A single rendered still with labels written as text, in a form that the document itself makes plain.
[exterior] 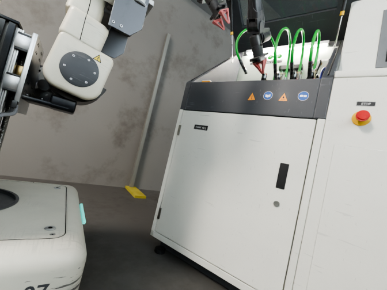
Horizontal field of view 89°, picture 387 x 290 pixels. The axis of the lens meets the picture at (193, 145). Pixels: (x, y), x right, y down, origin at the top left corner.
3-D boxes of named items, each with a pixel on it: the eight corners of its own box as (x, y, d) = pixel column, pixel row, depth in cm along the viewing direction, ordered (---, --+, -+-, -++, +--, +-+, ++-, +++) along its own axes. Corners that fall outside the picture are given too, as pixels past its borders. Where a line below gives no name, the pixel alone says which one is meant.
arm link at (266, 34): (246, 21, 102) (260, 21, 96) (260, 16, 107) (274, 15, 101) (246, 46, 110) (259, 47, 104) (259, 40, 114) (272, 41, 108)
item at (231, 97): (185, 109, 110) (191, 81, 111) (189, 111, 114) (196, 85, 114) (312, 118, 75) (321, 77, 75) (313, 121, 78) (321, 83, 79)
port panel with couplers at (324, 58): (300, 99, 125) (309, 53, 127) (300, 101, 128) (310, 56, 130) (324, 100, 118) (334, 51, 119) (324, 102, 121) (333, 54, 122)
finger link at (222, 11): (228, 28, 116) (219, 14, 115) (235, 19, 110) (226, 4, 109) (220, 31, 113) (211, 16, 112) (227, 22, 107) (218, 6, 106)
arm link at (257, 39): (246, 36, 105) (254, 33, 101) (254, 33, 108) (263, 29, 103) (249, 50, 108) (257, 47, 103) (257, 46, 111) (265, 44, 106)
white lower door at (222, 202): (153, 230, 107) (182, 109, 110) (156, 229, 109) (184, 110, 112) (279, 304, 70) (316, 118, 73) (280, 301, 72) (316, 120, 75)
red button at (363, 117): (351, 122, 65) (354, 106, 65) (349, 125, 68) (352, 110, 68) (372, 123, 62) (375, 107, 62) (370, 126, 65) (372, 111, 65)
